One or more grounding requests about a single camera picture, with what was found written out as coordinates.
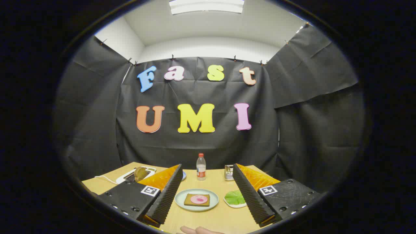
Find long ceiling light panel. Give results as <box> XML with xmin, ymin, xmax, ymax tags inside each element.
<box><xmin>169</xmin><ymin>0</ymin><xmax>245</xmax><ymax>15</ymax></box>

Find white power cable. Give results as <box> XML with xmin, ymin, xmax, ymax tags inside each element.
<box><xmin>95</xmin><ymin>175</ymin><xmax>119</xmax><ymax>185</ymax></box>

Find green lettuce leaf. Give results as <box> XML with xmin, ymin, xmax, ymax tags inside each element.
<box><xmin>225</xmin><ymin>190</ymin><xmax>246</xmax><ymax>205</ymax></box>

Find clear water bottle red cap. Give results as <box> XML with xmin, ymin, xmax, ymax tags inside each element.
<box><xmin>196</xmin><ymin>153</ymin><xmax>206</xmax><ymax>181</ymax></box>

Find small white dish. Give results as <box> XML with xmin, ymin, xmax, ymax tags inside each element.
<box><xmin>224</xmin><ymin>195</ymin><xmax>247</xmax><ymax>208</ymax></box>

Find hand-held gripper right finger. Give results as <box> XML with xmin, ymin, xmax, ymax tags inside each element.
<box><xmin>232</xmin><ymin>163</ymin><xmax>322</xmax><ymax>228</ymax></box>

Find brown bread slice under ham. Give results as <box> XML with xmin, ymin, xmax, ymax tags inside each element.
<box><xmin>184</xmin><ymin>193</ymin><xmax>211</xmax><ymax>207</ymax></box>

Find light green plate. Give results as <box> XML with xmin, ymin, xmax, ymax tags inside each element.
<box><xmin>175</xmin><ymin>188</ymin><xmax>219</xmax><ymax>212</ymax></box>

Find brown toasted bread slice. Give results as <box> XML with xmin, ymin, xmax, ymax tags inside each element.
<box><xmin>134</xmin><ymin>167</ymin><xmax>150</xmax><ymax>182</ymax></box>

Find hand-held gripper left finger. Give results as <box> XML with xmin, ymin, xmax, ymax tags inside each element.
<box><xmin>97</xmin><ymin>164</ymin><xmax>183</xmax><ymax>228</ymax></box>

